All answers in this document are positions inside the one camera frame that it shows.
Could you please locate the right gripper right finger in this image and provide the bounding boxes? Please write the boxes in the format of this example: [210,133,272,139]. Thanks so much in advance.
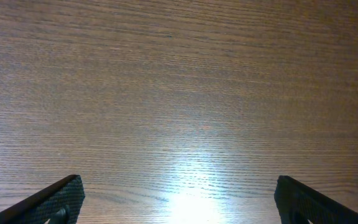
[274,175,358,224]

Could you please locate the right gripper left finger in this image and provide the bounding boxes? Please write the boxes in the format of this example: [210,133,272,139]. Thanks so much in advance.
[0,174,85,224]

